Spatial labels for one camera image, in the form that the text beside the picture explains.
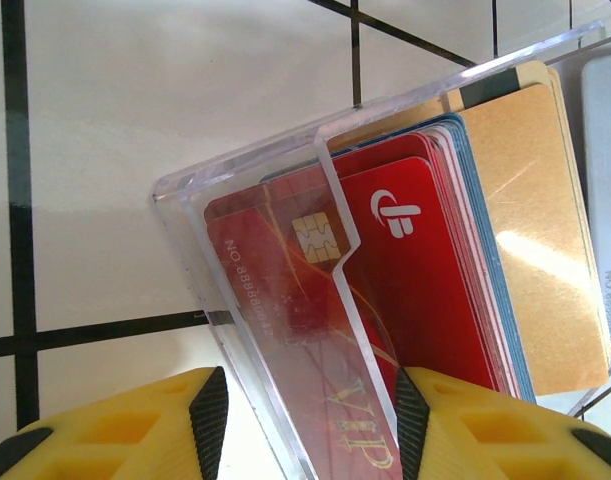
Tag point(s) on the plain gold card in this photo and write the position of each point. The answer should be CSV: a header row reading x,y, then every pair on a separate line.
x,y
535,225

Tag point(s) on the silver numbered card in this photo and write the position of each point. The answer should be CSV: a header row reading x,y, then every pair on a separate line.
x,y
607,175

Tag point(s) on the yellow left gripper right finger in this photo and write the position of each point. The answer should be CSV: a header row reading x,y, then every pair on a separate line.
x,y
495,440

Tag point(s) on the stack of plastic cards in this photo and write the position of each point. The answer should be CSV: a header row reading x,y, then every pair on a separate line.
x,y
469,170

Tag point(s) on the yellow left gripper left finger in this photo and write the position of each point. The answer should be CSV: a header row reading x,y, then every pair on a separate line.
x,y
125,440

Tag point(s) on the clear acrylic card box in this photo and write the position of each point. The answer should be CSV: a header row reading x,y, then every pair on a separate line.
x,y
185,200

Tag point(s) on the red card white logo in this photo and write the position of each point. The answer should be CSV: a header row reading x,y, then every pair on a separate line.
x,y
410,280

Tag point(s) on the red VIP chip card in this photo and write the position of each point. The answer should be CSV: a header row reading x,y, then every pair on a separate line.
x,y
285,310

